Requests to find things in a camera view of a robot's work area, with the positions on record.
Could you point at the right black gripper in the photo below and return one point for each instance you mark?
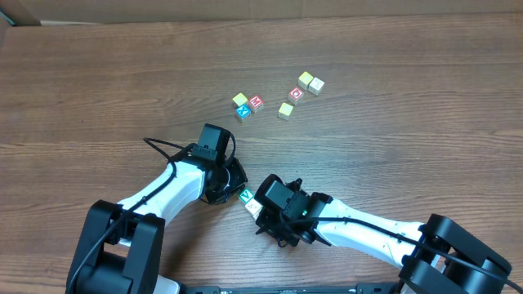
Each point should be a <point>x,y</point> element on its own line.
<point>265,218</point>

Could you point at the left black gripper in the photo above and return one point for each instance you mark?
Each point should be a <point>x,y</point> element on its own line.
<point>235,176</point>

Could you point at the green A wooden block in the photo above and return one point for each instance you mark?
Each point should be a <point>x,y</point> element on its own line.
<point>246,195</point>

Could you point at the blue T wooden block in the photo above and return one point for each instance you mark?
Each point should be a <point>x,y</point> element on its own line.
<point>253,207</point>

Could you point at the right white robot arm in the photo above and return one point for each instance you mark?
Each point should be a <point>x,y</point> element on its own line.
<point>438,256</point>

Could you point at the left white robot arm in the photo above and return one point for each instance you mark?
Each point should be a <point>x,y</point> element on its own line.
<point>120,245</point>

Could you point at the blue X wooden block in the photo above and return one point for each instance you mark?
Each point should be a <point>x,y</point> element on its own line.
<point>243,112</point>

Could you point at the yellow top wooden block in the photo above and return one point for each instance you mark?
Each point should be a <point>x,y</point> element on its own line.
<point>239,100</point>

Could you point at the red M wooden block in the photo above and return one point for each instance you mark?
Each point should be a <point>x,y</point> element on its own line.
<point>256,103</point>

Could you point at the yellow block with drawing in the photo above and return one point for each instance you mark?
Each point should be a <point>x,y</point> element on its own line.
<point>285,111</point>

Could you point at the red Q wooden block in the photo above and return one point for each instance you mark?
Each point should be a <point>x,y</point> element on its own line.
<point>296,95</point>

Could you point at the far yellow top block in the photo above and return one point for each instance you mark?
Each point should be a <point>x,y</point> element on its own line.
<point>304,80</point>

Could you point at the plain white wooden block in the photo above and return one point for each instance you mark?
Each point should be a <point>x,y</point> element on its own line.
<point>316,86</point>

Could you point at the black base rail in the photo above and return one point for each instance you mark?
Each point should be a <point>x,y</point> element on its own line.
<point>359,288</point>

